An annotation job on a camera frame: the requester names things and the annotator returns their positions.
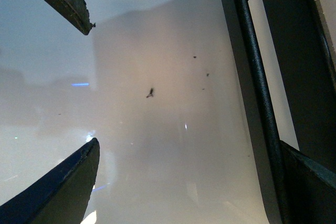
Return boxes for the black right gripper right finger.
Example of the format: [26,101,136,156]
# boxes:
[280,141,335,223]

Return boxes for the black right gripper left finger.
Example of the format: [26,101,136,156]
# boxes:
[1,138,100,223]

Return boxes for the black drawer handle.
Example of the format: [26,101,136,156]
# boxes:
[235,0,291,223]

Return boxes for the white drawer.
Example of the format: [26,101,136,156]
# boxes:
[1,0,269,223]

